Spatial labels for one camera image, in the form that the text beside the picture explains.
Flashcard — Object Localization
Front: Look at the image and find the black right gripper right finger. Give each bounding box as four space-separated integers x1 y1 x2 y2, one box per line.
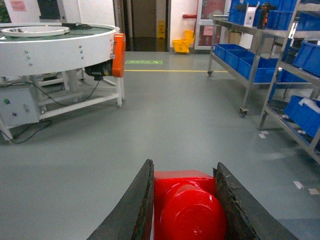
213 162 297 240

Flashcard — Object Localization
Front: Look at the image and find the white plastic bag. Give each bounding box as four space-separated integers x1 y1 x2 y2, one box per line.
298 97 320 114

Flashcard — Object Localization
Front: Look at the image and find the grey control box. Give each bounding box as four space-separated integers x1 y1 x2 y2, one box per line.
0 85 40 127

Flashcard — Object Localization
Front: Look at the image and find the steel flow rack shelf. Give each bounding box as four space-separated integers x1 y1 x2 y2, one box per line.
259 0 320 162

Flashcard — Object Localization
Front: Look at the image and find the blue crate with white bag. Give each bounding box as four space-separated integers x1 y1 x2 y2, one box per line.
284 95 320 138

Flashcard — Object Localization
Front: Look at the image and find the white product box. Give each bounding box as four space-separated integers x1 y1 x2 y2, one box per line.
243 6 257 27

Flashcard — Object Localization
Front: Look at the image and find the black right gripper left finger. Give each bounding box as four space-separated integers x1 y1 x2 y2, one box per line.
88 159 154 240

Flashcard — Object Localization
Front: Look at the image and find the red toy block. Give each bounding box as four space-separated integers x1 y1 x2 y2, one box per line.
153 170 227 240

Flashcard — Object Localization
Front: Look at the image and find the white round rotary table machine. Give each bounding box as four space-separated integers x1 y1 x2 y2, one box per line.
0 22 125 143

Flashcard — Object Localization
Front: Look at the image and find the yellow mop bucket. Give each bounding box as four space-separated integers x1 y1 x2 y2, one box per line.
172 30 195 54

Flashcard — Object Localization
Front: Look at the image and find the orange motor cover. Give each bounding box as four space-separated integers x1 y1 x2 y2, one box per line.
112 33 126 78

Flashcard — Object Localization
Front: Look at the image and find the steel cart with wheels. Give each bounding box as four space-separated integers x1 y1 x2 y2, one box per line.
207 14 296 118

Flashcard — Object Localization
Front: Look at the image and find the yellow wet floor sign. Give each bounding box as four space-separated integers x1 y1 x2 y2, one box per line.
157 20 166 39

